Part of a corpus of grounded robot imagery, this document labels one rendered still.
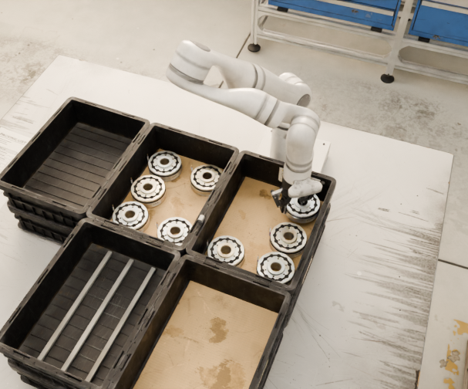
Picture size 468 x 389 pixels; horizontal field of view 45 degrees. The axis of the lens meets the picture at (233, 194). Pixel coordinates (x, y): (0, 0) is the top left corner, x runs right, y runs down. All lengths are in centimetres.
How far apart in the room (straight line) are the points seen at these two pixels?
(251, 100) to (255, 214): 43
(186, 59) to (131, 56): 226
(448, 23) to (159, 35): 171
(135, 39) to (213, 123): 171
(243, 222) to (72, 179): 55
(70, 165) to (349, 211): 90
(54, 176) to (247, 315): 75
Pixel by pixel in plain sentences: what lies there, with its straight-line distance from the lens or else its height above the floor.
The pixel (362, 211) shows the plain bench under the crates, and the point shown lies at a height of 70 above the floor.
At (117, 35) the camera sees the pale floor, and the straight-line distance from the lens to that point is 377.
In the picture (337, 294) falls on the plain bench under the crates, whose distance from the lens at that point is 169.
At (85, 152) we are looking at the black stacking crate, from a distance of 187.
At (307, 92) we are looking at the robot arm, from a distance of 166.
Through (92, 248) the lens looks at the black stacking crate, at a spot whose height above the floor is 83.
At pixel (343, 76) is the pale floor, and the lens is 347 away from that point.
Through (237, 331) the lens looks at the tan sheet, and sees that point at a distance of 147.
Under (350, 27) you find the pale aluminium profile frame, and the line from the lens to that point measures 333.
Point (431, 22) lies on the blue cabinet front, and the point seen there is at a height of 42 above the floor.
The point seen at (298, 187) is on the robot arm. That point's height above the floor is 104.
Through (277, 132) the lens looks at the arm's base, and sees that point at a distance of 176.
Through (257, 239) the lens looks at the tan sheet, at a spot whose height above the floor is 83.
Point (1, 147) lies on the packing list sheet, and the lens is 216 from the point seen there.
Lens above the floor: 216
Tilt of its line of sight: 51 degrees down
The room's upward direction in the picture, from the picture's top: 1 degrees clockwise
